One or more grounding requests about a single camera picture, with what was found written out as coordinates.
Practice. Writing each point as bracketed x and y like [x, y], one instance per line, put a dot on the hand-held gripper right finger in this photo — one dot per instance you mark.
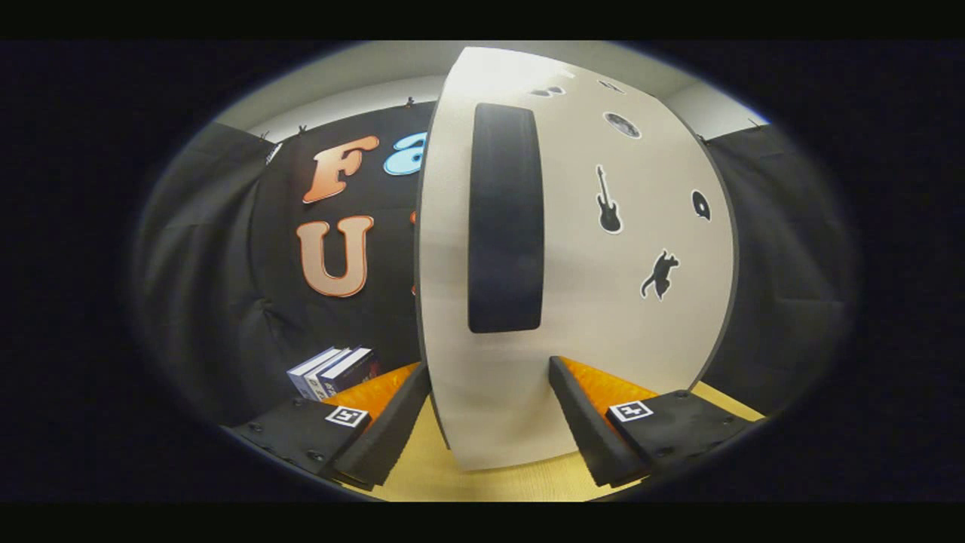
[584, 430]

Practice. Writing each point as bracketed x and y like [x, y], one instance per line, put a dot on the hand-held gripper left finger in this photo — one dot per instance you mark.
[392, 434]

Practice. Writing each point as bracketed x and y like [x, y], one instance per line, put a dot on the dark blue book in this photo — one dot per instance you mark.
[317, 381]
[298, 377]
[356, 372]

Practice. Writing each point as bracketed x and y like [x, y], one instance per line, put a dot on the black backdrop cloth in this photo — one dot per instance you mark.
[226, 264]

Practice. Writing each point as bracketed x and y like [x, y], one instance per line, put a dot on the white paper tag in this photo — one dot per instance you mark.
[274, 153]

